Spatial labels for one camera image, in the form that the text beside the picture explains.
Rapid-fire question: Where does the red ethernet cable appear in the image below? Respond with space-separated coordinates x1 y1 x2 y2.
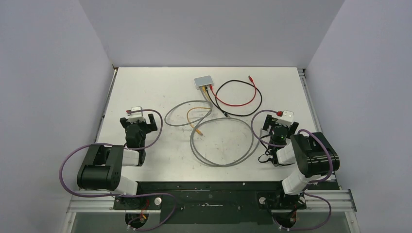
209 75 258 107

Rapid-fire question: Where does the black ethernet cable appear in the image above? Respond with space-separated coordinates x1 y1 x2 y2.
206 80 263 117

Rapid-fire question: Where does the white network switch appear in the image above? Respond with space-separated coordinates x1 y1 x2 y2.
194 75 214 89

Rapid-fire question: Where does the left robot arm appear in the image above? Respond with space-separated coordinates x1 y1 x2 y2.
77 113 158 209

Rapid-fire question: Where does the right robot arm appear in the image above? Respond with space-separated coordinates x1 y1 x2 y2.
262 112 340 208

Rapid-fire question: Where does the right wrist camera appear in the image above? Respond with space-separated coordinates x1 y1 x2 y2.
276 110 294 127

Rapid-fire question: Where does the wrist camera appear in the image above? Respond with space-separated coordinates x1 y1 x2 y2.
126 106 143 118
276 110 294 127

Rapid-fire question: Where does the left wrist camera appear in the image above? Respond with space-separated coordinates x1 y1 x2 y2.
126 106 143 118

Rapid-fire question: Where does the grey ethernet cable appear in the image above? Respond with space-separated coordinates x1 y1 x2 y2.
164 87 261 167

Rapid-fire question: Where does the yellow ethernet cable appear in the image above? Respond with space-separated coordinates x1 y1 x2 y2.
187 87 213 136

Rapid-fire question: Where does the aluminium rail frame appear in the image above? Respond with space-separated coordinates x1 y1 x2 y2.
69 67 356 233

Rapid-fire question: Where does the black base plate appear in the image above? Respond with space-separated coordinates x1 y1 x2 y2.
113 181 340 226

